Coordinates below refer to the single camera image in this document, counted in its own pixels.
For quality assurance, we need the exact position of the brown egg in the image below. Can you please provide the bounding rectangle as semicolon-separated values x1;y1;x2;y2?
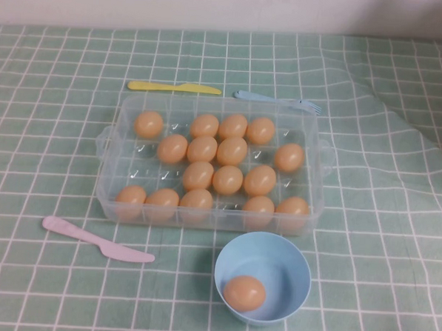
275;195;311;230
223;274;268;310
182;160;215;193
272;141;306;173
216;136;249;167
242;164;278;198
217;113;249;141
212;164;244;195
186;134;219;164
156;133;190;165
178;187;215;227
143;187;181;225
241;194;276;228
113;184;148;221
189;113;221;139
245;116;277;146
133;110;165;138

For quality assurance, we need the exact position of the clear plastic egg box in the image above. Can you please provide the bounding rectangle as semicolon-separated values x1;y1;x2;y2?
91;91;338;239

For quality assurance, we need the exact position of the blue plastic fork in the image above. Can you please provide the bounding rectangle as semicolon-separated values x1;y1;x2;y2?
232;89;324;115

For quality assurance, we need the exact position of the yellow plastic knife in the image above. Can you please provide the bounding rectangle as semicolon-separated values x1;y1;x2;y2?
127;79;223;96

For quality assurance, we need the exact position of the blue plastic bowl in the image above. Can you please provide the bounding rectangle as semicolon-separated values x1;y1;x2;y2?
211;228;315;330

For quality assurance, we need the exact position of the pink plastic knife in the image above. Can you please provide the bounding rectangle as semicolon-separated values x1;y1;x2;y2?
40;215;158;264

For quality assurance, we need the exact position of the green checked tablecloth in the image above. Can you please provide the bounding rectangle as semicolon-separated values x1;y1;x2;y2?
0;16;442;331

